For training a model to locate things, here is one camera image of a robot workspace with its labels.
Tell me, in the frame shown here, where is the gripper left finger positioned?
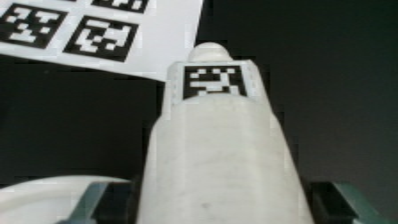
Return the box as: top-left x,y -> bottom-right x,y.
56,181 -> 138,224

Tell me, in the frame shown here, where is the white round table top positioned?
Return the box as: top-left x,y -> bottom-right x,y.
0,175 -> 126,224

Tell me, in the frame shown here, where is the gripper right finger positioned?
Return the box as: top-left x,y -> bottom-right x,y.
311,182 -> 380,224

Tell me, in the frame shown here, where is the white cylindrical table leg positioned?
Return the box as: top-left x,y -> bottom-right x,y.
136,42 -> 314,224

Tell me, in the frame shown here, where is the white marker sheet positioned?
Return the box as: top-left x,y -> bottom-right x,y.
0,0 -> 204,80

